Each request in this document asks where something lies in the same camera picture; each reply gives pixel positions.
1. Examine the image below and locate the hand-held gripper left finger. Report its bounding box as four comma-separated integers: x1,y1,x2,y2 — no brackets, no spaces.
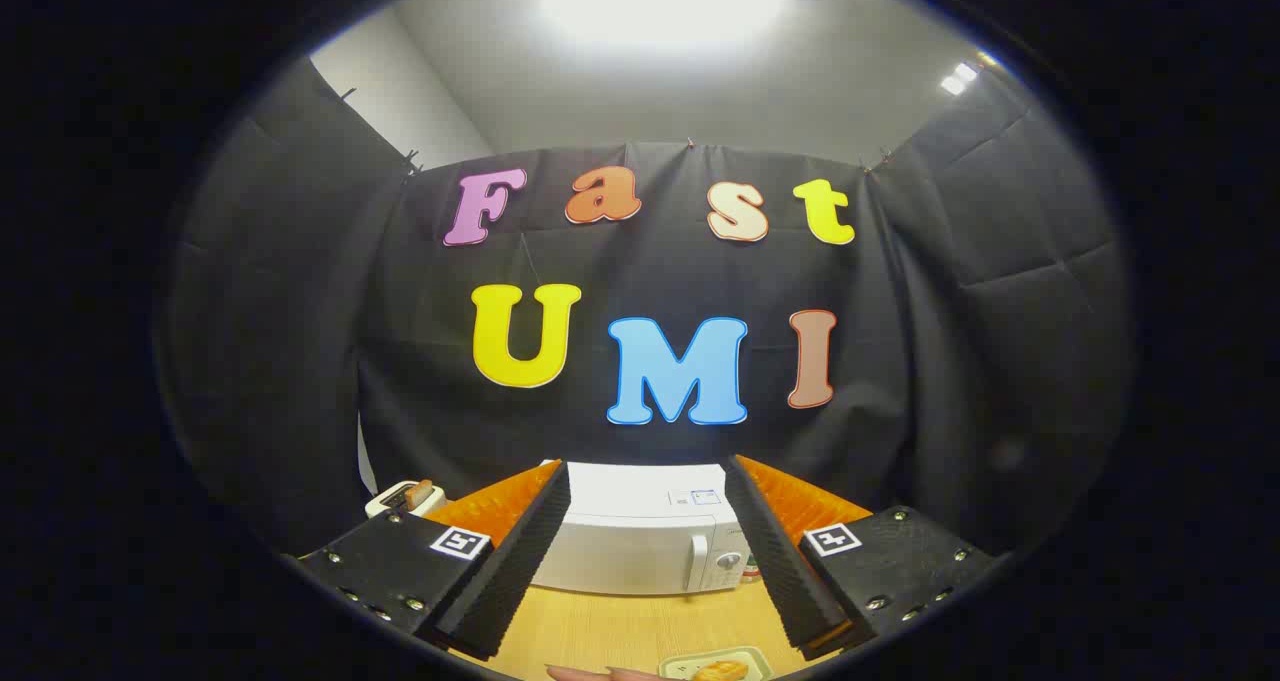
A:
283,459,573,662

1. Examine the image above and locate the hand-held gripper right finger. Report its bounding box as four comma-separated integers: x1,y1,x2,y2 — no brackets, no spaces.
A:
722,454,1006,662

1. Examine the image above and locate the white microwave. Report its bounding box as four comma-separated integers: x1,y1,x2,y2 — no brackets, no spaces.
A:
530,461,761,597

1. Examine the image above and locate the white toaster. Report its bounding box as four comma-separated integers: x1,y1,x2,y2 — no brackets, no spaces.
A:
365,479,448,520

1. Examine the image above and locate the pale rectangular plate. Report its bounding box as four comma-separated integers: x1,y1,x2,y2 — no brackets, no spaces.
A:
658,646,776,681

